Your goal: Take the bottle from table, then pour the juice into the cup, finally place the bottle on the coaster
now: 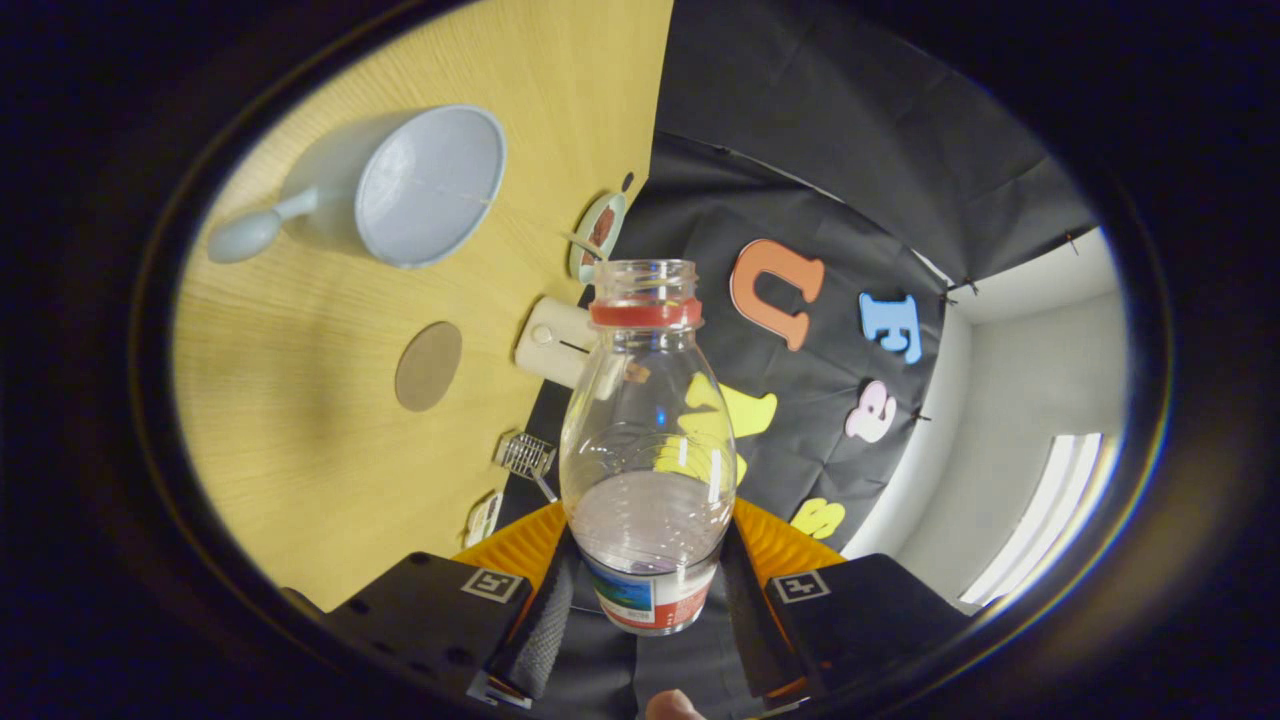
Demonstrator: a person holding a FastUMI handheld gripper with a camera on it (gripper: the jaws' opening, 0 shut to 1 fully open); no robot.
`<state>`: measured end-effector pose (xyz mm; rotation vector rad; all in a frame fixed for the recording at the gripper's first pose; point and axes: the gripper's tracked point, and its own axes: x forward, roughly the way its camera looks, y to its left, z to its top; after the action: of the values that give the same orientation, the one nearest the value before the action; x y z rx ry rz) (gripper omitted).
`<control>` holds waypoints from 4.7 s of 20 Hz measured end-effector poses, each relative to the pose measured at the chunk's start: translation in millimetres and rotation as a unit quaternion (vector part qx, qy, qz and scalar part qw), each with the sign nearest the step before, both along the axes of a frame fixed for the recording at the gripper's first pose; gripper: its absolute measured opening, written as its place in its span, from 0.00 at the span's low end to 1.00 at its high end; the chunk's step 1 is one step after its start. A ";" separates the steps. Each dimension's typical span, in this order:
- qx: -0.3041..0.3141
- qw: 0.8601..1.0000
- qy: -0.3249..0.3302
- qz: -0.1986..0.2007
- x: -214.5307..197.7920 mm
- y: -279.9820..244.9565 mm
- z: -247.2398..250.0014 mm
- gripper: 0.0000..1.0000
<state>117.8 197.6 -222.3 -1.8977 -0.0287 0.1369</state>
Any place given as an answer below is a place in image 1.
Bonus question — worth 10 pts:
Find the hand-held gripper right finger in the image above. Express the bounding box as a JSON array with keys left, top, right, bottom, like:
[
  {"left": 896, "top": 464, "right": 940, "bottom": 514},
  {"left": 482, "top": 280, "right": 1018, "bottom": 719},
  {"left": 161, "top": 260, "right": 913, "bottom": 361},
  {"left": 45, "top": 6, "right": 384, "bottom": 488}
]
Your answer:
[{"left": 718, "top": 497, "right": 1016, "bottom": 706}]

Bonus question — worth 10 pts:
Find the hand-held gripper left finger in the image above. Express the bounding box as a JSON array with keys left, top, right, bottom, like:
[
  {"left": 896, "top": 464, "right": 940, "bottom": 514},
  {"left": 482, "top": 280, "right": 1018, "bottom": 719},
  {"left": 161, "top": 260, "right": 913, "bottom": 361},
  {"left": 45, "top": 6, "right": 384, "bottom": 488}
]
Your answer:
[{"left": 280, "top": 500, "right": 583, "bottom": 711}]

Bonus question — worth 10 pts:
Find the clear plastic juice bottle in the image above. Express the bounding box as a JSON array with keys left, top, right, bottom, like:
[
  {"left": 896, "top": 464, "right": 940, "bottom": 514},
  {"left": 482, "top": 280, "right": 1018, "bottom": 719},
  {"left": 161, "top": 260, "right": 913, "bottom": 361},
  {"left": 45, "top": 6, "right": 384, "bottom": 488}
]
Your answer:
[{"left": 558, "top": 258, "right": 739, "bottom": 637}]

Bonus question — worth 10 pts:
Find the round brown coaster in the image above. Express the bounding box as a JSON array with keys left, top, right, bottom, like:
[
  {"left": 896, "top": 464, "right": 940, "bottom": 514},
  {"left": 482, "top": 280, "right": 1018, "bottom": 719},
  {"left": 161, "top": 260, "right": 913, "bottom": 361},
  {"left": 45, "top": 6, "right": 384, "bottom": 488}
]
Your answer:
[{"left": 394, "top": 321, "right": 464, "bottom": 413}]

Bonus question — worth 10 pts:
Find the light blue cup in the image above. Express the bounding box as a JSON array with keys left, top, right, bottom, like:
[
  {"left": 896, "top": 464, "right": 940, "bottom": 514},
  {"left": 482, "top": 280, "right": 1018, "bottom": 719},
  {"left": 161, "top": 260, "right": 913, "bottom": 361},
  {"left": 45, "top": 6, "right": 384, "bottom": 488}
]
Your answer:
[{"left": 207, "top": 104, "right": 508, "bottom": 269}]

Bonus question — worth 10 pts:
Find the white divided dish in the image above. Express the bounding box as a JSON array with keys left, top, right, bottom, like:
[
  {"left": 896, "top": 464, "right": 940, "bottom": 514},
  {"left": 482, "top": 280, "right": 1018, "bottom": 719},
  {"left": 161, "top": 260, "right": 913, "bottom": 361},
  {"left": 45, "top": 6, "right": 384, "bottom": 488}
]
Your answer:
[{"left": 464, "top": 491, "right": 504, "bottom": 548}]

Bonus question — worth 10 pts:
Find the white box-shaped container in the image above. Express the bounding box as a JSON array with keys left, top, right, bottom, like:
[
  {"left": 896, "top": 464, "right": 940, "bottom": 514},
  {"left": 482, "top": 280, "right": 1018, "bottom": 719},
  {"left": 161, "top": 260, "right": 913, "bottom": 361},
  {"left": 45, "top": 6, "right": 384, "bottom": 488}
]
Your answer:
[{"left": 515, "top": 297, "right": 598, "bottom": 390}]

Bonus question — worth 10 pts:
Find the large ceiling light panel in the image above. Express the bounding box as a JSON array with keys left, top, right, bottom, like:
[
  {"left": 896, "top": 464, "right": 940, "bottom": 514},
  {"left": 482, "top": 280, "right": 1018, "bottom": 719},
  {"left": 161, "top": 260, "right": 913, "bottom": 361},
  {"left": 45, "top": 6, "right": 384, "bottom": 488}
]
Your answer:
[{"left": 960, "top": 432, "right": 1121, "bottom": 608}]

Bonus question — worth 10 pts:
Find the wooden table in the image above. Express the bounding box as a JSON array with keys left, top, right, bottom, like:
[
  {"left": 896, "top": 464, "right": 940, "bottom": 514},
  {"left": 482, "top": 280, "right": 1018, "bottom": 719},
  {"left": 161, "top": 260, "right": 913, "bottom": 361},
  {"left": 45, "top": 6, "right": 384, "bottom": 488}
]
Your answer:
[{"left": 172, "top": 0, "right": 673, "bottom": 613}]

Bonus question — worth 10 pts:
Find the pale green round plate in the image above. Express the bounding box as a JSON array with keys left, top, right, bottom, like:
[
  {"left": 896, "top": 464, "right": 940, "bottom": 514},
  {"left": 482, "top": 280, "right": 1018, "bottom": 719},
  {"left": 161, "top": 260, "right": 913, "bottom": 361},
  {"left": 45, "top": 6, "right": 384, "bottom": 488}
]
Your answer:
[{"left": 568, "top": 191, "right": 629, "bottom": 284}]

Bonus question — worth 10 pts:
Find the metal wire basket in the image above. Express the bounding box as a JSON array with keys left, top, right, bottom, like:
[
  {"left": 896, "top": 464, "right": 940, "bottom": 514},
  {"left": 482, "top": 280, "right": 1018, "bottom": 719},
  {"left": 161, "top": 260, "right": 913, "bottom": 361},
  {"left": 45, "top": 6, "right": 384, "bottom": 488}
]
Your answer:
[{"left": 494, "top": 431, "right": 559, "bottom": 483}]

